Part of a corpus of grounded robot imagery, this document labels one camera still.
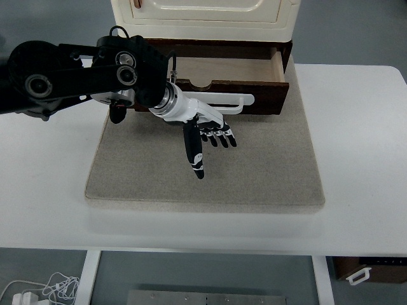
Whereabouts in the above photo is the brown box with white handle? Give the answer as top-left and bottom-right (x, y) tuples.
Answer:
(333, 257), (406, 286)

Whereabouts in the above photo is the white power adapter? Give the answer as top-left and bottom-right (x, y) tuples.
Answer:
(11, 292), (39, 305)

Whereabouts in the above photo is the cream upper cabinet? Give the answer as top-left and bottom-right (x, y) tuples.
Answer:
(111, 0), (301, 42)

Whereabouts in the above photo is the white and black robot palm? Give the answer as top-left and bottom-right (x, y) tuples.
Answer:
(149, 83), (237, 179)

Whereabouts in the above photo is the white cable bundle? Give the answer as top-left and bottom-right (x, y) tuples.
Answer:
(0, 271), (81, 305)

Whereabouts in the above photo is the white table leg right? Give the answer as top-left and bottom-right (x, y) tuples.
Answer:
(312, 255), (335, 305)

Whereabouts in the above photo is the white drawer handle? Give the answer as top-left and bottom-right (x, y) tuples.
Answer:
(184, 91), (255, 114)

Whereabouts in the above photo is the white table leg left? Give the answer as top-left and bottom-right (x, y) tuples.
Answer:
(74, 250), (101, 305)

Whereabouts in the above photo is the dark wooden cabinet base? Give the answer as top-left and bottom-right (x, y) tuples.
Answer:
(146, 38), (293, 69)

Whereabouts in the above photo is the dark wooden drawer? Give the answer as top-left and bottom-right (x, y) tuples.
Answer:
(133, 46), (290, 116)

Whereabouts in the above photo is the grey felt mat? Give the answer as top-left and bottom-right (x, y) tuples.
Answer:
(85, 63), (325, 214)

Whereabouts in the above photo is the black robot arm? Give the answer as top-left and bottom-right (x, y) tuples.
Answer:
(1, 33), (237, 179)

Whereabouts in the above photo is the white table leg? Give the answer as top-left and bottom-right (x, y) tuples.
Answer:
(74, 250), (101, 305)
(312, 255), (335, 305)

